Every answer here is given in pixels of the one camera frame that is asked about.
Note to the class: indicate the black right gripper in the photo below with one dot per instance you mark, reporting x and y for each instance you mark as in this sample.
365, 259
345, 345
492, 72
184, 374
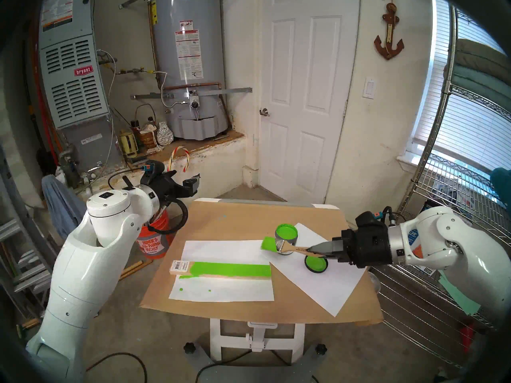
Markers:
367, 246

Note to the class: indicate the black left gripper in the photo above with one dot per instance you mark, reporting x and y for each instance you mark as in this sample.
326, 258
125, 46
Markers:
167, 188

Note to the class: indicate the wooden chip paint brush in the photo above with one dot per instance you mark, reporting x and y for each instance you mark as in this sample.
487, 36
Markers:
287, 247

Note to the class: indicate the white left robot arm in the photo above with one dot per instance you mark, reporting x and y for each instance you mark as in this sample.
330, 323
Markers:
88, 266

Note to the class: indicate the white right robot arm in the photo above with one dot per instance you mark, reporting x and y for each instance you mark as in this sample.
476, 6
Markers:
459, 246

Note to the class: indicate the black lid with green paint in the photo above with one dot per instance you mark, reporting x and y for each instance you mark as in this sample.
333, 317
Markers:
316, 265

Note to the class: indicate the green paint sample jar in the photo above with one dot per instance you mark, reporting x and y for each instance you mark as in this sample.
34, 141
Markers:
285, 234

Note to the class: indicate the striped candy cane decoration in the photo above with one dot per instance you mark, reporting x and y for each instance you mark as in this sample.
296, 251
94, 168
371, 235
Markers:
187, 158

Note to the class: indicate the white water heater platform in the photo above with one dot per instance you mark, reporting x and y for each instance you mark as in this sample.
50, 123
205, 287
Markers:
215, 162

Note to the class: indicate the white paper sheet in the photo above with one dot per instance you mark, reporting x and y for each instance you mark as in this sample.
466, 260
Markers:
223, 292
327, 294

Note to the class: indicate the foil wrapped object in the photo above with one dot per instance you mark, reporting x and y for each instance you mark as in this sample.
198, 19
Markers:
165, 135

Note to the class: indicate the clear glass bowl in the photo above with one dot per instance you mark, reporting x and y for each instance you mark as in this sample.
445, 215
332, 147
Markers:
375, 281

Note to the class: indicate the brown hardboard table cover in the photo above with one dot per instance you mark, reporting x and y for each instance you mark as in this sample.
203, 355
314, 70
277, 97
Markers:
239, 222

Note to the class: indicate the orange plastic bucket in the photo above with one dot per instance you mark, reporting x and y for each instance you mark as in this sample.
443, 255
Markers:
153, 242

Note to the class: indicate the utility pump box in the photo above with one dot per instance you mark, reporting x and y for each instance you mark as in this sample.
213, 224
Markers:
414, 240

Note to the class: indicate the light wood plank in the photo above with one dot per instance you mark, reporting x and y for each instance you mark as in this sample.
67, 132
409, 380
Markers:
223, 269

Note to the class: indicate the wooden sticks bundle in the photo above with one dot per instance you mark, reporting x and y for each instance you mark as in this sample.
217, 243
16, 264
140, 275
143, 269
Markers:
133, 269

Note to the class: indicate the tan board table top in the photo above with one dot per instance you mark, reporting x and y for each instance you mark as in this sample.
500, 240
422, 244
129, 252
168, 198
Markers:
257, 338

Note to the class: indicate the yellow gas pipe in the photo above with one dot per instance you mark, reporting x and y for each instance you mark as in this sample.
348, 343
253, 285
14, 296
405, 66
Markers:
131, 71

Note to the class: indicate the blue cloth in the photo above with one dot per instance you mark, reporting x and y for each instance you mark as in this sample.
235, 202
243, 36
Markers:
62, 204

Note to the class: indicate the grey water heater tank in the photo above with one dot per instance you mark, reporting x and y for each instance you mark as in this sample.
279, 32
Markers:
187, 47

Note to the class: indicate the light green paper sheet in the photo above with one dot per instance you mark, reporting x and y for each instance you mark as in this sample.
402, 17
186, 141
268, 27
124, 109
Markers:
461, 296

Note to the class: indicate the white panel door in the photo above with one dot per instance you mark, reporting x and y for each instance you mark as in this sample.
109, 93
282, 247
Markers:
307, 87

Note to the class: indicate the grey bryant furnace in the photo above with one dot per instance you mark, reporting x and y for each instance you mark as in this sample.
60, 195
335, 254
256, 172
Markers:
74, 79

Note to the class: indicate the red plastic object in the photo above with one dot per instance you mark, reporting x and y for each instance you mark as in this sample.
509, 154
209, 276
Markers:
466, 338

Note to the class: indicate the aluminium ladder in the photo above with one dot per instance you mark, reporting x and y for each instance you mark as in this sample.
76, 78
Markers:
24, 262

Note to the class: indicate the dark teal fabric object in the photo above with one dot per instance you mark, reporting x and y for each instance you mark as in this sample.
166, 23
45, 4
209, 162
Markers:
502, 184

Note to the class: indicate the white window blinds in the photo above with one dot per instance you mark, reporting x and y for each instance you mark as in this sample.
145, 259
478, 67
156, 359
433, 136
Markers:
467, 123

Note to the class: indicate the teal folded cushion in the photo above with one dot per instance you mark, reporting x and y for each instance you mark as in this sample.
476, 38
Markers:
475, 83

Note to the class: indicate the olive folded cushion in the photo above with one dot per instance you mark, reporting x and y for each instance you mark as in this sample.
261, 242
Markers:
483, 55

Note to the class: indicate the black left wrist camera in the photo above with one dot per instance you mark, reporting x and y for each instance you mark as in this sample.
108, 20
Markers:
153, 168

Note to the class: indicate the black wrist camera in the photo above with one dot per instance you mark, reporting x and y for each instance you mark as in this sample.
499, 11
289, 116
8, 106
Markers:
367, 219
153, 168

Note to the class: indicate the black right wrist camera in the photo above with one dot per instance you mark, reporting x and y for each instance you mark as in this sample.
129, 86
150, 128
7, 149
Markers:
367, 219

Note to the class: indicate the white light switch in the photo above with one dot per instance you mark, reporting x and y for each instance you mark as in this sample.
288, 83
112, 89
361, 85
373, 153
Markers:
369, 87

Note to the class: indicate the rusty anchor wall decoration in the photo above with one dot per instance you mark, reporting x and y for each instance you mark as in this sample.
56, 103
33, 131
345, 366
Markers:
388, 43

